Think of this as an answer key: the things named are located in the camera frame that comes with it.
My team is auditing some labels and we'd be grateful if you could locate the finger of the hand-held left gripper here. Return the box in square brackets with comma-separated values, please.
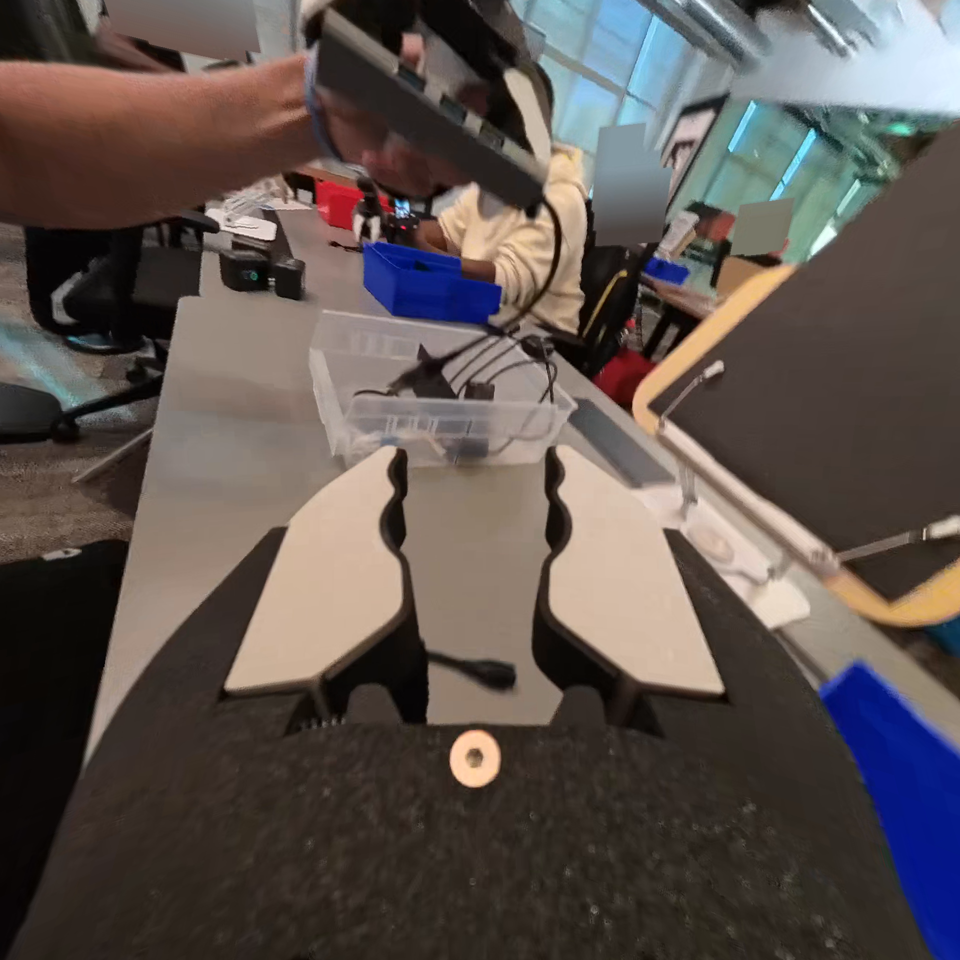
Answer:
[502, 66, 555, 171]

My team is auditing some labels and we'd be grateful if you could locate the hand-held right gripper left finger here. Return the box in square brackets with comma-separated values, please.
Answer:
[223, 446, 414, 696]

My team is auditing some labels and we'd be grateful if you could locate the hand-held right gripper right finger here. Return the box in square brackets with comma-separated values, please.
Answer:
[532, 444, 727, 699]

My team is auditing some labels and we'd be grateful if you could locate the grey usb hub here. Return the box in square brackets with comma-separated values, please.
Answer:
[303, 9, 549, 211]

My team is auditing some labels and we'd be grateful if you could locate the black usb hub cable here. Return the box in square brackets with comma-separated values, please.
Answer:
[386, 196, 565, 395]

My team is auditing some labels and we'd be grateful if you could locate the person's left forearm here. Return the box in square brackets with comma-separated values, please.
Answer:
[0, 58, 322, 230]

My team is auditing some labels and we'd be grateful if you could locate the grey desk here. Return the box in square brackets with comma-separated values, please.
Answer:
[86, 202, 960, 759]

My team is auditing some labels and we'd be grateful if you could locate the person's left hand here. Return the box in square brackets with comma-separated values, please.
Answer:
[321, 90, 468, 199]

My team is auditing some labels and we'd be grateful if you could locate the clear plastic bin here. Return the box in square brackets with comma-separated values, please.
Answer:
[309, 309, 577, 470]

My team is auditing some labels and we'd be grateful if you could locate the black device with screen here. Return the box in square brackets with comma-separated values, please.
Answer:
[352, 176, 421, 245]

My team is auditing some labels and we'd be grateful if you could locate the black chair with yellow trim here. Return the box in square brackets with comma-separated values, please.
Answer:
[581, 243, 648, 376]

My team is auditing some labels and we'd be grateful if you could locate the red plastic bin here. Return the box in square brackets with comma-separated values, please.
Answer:
[315, 180, 391, 230]

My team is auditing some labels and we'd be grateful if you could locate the red bag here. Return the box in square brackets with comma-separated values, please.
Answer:
[592, 348, 658, 411]

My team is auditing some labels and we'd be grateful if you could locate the black triangular object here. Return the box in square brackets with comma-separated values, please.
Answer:
[414, 345, 459, 400]

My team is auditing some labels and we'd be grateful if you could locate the wooden table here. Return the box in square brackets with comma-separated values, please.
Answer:
[637, 279, 721, 355]

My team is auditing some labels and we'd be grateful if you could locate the black cloth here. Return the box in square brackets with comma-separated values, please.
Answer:
[0, 538, 130, 960]

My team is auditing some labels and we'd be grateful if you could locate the white packet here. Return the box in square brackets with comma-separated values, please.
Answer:
[206, 191, 279, 241]

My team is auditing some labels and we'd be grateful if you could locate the black battery charger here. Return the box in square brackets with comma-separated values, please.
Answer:
[217, 246, 307, 301]

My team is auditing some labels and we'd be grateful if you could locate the black office chair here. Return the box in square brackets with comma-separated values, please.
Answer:
[0, 366, 163, 445]
[24, 210, 220, 355]

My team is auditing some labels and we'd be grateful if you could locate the black cable plug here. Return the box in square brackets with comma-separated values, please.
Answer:
[426, 651, 519, 693]

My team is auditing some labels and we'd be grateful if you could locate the black-framed wall picture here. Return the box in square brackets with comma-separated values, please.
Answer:
[660, 93, 733, 220]

